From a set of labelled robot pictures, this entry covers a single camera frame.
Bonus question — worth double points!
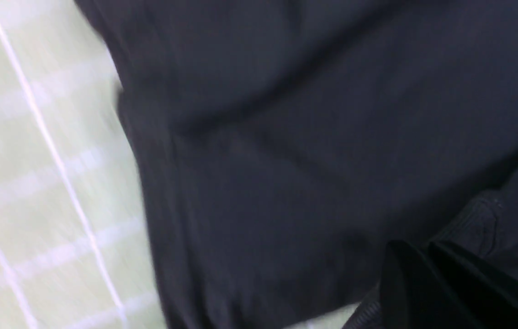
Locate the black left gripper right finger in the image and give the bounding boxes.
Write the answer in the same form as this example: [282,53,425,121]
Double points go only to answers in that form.
[428,242,518,329]

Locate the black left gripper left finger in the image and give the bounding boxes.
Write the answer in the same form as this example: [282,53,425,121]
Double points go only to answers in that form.
[380,241,470,329]

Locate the dark gray long-sleeve shirt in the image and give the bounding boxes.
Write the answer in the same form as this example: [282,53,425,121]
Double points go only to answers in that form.
[76,0,518,329]

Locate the light green checkered tablecloth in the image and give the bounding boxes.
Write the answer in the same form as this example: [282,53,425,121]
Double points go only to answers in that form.
[0,0,360,329]

